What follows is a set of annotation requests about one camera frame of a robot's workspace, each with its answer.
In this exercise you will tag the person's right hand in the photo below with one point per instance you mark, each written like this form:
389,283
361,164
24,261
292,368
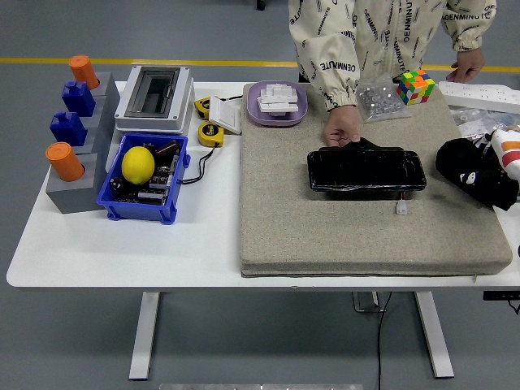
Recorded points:
341,124

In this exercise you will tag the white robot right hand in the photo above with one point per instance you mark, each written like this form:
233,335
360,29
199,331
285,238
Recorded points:
510,154

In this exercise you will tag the person's left hand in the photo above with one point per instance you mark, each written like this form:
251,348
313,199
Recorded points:
469,65

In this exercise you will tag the black rag with red tag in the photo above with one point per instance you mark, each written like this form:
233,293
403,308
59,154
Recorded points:
459,156

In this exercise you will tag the black glossy display panel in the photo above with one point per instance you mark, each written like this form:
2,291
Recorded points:
365,170

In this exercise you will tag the person's right forearm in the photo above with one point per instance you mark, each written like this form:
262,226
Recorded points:
329,77

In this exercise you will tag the person's left forearm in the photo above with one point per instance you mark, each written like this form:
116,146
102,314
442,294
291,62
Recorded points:
469,24

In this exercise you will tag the white power strip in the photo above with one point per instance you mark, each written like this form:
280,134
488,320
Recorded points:
467,93

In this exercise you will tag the clear bag of metal nuts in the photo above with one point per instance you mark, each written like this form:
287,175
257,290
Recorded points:
378,101

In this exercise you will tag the clear bags of small parts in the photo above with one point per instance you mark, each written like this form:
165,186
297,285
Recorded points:
475,122

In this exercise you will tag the colourful puzzle cube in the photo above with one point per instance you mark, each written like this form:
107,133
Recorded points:
414,87

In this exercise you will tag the purple tray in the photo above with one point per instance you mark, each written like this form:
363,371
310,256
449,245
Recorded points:
254,109

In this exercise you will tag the person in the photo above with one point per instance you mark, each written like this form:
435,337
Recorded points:
378,32

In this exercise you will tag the small white connector plug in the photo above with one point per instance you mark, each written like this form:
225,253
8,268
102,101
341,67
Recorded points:
401,208

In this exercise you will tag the grey-brown mat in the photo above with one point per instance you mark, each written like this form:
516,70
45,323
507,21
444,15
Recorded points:
304,227

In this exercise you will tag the yellow tape measure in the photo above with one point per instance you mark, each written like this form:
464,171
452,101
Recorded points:
209,133
201,106

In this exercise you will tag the black control box under table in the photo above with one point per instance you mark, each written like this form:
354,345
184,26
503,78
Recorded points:
499,295

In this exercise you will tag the black chair wheel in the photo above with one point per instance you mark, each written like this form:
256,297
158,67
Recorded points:
261,4

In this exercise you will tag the dark circuit board with capacitors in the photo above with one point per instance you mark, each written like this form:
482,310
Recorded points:
158,183

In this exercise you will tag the white table leg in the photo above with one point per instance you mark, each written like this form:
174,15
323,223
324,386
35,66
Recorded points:
434,337
144,337

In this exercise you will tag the yellow lemon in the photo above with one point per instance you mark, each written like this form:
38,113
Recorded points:
138,164

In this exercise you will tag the blue plastic bin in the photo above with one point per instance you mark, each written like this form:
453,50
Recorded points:
138,209

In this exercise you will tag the orange cylinder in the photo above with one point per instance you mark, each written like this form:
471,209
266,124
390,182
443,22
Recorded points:
63,160
83,71

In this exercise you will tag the blue block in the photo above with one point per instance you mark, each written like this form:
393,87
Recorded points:
67,130
77,99

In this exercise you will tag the grey stepped block holder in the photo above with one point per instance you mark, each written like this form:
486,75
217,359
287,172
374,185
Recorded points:
73,199

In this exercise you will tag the stack of white switch parts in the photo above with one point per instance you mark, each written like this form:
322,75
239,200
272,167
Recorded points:
278,99

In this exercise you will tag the white wall switch plate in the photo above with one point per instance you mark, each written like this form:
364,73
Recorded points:
225,118

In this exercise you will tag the white enclosure with grey window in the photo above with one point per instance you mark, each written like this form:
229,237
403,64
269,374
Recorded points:
183,105

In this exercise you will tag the metal bracket under table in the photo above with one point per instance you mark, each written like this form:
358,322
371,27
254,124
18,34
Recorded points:
363,302

